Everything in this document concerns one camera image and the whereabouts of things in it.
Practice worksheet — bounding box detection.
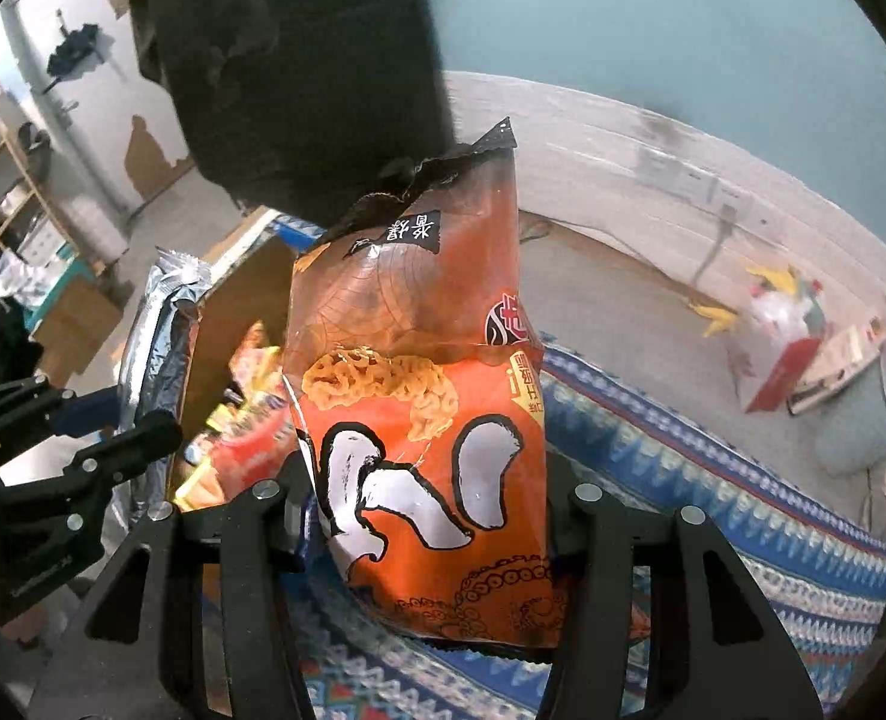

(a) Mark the silver foil bag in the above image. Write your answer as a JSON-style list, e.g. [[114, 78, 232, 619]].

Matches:
[[104, 247, 214, 533]]

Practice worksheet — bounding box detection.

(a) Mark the red snack bag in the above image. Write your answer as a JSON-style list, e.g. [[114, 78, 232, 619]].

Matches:
[[210, 408, 298, 500]]

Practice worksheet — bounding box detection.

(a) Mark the small orange snack bag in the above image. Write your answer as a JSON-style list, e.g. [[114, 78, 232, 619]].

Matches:
[[228, 320, 283, 416]]

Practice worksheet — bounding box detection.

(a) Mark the large orange chips bag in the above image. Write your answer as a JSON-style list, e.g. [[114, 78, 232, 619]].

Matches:
[[283, 124, 564, 650]]

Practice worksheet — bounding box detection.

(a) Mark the yellow long snack pack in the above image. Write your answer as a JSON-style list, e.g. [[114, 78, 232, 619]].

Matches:
[[175, 405, 253, 512]]

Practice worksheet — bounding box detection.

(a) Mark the patterned blue blanket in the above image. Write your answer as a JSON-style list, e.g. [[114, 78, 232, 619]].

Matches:
[[287, 340, 886, 718]]

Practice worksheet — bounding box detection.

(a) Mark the blue cardboard box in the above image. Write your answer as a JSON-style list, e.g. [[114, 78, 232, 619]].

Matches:
[[166, 213, 314, 505]]

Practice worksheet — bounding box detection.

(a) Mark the banana peel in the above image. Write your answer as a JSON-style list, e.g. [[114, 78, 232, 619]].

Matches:
[[687, 301, 739, 338]]

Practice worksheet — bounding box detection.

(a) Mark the red white paper bag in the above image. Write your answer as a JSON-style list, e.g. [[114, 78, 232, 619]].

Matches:
[[726, 266, 827, 413]]

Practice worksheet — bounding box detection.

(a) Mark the light blue trash bin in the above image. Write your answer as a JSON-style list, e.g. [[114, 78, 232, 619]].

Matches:
[[813, 361, 886, 476]]

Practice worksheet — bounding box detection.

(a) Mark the white shopping bag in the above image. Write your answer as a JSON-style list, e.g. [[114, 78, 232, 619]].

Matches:
[[786, 316, 886, 416]]

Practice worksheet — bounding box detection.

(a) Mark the beige plug and cable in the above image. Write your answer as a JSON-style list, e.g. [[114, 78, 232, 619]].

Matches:
[[693, 203, 741, 286]]

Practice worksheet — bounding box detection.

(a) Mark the wall socket row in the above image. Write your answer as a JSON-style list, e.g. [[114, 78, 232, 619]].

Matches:
[[636, 146, 783, 242]]

